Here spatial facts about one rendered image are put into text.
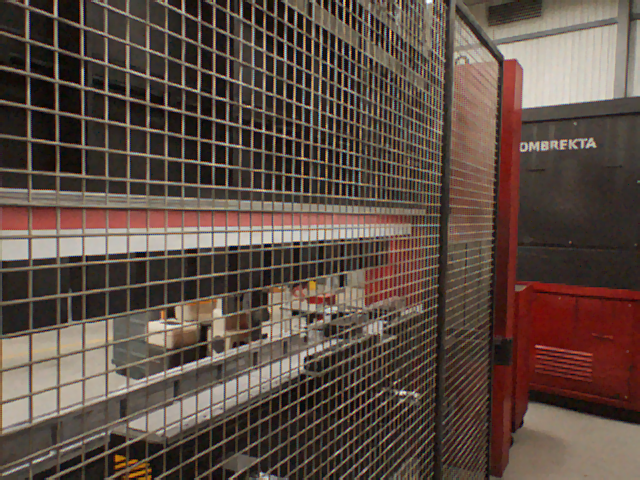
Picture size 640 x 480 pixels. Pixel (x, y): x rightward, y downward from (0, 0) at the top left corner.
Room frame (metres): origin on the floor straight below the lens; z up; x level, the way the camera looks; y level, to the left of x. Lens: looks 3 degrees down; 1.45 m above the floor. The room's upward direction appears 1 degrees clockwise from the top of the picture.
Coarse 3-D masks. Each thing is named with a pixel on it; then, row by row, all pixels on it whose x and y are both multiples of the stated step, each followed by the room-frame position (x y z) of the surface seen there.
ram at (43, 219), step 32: (0, 224) 1.18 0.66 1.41; (32, 224) 1.25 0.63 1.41; (64, 224) 1.32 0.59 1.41; (96, 224) 1.39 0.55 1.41; (160, 224) 1.58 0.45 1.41; (192, 224) 1.70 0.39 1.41; (224, 224) 1.83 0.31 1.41; (256, 224) 1.99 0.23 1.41; (288, 224) 2.18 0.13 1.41; (320, 224) 2.40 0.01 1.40
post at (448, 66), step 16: (448, 0) 1.43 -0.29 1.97; (448, 16) 1.43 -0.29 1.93; (432, 32) 1.45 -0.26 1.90; (448, 32) 1.43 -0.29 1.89; (432, 48) 1.45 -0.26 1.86; (448, 48) 1.43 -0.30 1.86; (432, 64) 1.45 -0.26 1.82; (448, 64) 1.43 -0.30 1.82; (432, 80) 1.45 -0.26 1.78; (448, 80) 1.43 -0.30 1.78; (448, 96) 1.44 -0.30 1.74; (448, 112) 1.44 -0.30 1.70; (448, 128) 1.44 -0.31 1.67; (432, 144) 1.44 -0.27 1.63; (448, 144) 1.45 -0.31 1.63; (432, 160) 1.44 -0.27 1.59; (448, 160) 1.45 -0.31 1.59; (448, 176) 1.46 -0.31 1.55; (448, 192) 1.46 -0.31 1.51; (448, 208) 1.46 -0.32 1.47; (432, 224) 1.44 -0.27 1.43; (432, 240) 1.44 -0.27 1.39; (432, 272) 1.44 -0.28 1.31; (432, 352) 1.44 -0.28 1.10; (432, 384) 1.43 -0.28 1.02; (432, 400) 1.43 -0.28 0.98
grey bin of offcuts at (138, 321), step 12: (144, 312) 4.74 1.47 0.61; (156, 312) 4.72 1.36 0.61; (120, 324) 4.96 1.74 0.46; (132, 324) 4.85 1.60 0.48; (144, 324) 4.73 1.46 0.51; (120, 336) 4.94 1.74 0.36; (132, 336) 4.84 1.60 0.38; (120, 348) 4.95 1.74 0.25; (132, 348) 4.85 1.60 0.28; (144, 348) 4.74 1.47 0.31; (120, 360) 4.95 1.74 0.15; (132, 360) 4.85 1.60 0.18; (120, 372) 5.02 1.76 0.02; (132, 372) 4.90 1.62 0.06; (144, 372) 4.72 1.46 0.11
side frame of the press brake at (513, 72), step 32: (480, 64) 3.23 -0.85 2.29; (512, 64) 3.15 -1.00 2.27; (512, 96) 3.15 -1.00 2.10; (480, 128) 3.22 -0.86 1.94; (512, 128) 3.14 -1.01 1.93; (512, 160) 3.16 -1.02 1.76; (480, 192) 3.22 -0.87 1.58; (512, 192) 3.20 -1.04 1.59; (416, 224) 3.39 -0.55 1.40; (448, 224) 3.30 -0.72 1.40; (512, 224) 3.23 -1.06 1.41; (416, 256) 3.39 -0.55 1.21; (512, 256) 3.26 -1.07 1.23; (384, 288) 3.48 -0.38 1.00; (512, 288) 3.29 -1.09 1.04; (512, 320) 3.32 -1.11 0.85; (512, 352) 3.35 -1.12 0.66; (416, 384) 3.38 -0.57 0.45; (448, 384) 3.29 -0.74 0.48; (480, 448) 3.20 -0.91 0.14
